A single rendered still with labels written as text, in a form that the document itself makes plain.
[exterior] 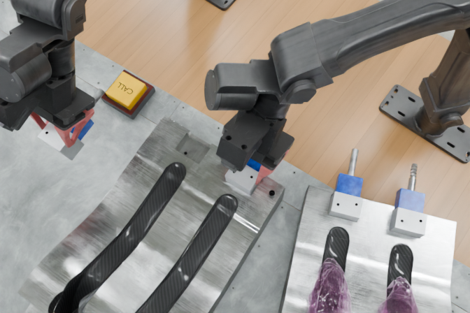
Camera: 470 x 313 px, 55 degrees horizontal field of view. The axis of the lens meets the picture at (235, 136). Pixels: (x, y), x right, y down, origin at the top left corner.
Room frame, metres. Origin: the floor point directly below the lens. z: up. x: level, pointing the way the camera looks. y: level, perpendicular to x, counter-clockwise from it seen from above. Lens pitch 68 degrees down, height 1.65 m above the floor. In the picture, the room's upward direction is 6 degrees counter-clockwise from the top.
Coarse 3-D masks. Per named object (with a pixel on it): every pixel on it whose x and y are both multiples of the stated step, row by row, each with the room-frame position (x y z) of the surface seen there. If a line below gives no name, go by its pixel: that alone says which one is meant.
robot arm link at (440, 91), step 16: (464, 32) 0.32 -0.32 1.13; (448, 48) 0.33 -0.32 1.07; (464, 48) 0.30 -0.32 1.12; (448, 64) 0.32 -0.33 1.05; (464, 64) 0.30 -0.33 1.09; (432, 80) 0.33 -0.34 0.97; (448, 80) 0.30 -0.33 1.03; (464, 80) 0.30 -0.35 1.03; (432, 96) 0.31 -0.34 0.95; (448, 96) 0.30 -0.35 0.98; (464, 96) 0.29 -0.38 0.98; (432, 112) 0.29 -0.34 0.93; (448, 112) 0.29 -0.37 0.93; (464, 112) 0.29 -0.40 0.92
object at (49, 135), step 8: (96, 96) 0.38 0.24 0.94; (48, 128) 0.32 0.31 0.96; (88, 128) 0.33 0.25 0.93; (40, 136) 0.31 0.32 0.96; (48, 136) 0.31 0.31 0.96; (56, 136) 0.30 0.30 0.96; (80, 136) 0.31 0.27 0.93; (48, 144) 0.29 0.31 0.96; (56, 144) 0.29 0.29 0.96; (64, 144) 0.29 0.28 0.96; (80, 144) 0.30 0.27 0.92; (64, 152) 0.28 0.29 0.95; (72, 152) 0.29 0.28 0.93; (72, 160) 0.28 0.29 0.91
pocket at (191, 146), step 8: (184, 136) 0.31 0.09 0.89; (192, 136) 0.32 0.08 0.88; (184, 144) 0.31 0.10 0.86; (192, 144) 0.30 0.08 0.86; (200, 144) 0.30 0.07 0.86; (208, 144) 0.30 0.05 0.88; (184, 152) 0.29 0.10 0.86; (192, 152) 0.29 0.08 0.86; (200, 152) 0.29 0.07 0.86; (192, 160) 0.27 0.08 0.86; (200, 160) 0.27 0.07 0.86
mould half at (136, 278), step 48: (144, 144) 0.30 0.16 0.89; (144, 192) 0.22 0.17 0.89; (192, 192) 0.21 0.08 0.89; (240, 192) 0.20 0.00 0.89; (96, 240) 0.14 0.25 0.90; (144, 240) 0.13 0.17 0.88; (240, 240) 0.12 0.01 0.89; (48, 288) 0.07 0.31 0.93; (144, 288) 0.05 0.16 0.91; (192, 288) 0.05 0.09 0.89
